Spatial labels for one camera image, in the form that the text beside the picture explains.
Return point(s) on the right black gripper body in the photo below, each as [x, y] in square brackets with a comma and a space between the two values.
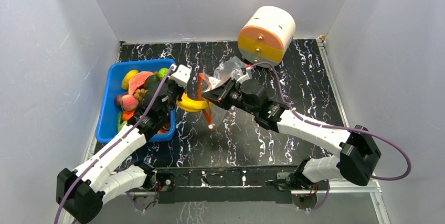
[224, 94]

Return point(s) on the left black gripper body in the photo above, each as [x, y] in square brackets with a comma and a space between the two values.
[176, 92]

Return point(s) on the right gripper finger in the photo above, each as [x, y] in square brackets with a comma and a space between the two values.
[227, 86]
[218, 98]

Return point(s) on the yellow toy banana bunch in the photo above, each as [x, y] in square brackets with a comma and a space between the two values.
[190, 105]

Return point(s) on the dark green toy avocado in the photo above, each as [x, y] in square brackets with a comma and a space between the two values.
[150, 80]

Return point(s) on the clear zip top bag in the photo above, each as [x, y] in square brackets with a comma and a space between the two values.
[226, 70]

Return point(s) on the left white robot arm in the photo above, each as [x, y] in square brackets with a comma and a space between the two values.
[83, 191]

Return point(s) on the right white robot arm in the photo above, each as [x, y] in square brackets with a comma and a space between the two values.
[354, 155]

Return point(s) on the green toy lime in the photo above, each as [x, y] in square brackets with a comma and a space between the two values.
[162, 72]

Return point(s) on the pink toy watermelon slice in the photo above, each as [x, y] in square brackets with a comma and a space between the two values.
[138, 80]

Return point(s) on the pink toy peach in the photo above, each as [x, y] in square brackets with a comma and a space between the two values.
[129, 102]

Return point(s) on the orange toy tangerine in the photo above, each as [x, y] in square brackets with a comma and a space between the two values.
[126, 115]

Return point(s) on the yellow toy mango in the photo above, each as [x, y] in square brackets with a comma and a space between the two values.
[129, 75]

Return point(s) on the round three-drawer cabinet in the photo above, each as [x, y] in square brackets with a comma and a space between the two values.
[266, 36]

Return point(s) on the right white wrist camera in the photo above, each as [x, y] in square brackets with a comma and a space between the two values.
[246, 74]

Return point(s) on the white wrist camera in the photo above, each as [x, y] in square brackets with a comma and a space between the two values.
[246, 74]
[180, 75]

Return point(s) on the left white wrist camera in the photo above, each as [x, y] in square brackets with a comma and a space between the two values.
[180, 75]

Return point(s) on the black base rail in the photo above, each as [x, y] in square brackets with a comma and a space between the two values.
[222, 180]

